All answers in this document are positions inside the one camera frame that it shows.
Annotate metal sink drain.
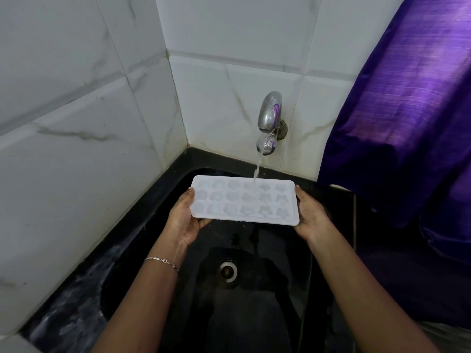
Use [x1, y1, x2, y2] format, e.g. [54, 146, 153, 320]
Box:
[219, 261, 238, 281]

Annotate white ice cube tray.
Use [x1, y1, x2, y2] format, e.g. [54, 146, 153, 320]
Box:
[190, 175, 300, 227]

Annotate purple curtain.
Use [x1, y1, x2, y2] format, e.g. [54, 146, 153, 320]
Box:
[317, 0, 471, 329]

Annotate person's left forearm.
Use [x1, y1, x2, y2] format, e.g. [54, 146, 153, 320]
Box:
[90, 231, 189, 353]

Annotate chrome wall tap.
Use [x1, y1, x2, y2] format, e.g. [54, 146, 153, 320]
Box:
[256, 91, 288, 156]

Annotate black sink basin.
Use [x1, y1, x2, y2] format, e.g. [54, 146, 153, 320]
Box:
[100, 167, 357, 353]

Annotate person's right forearm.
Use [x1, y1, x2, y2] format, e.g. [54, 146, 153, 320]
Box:
[307, 227, 440, 353]

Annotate person's right hand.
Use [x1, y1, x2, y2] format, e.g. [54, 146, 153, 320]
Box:
[294, 185, 334, 244]

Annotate silver chain bracelet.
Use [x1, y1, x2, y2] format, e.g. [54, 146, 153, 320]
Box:
[144, 256, 181, 273]

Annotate person's left hand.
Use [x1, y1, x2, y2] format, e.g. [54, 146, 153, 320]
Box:
[164, 187, 213, 247]

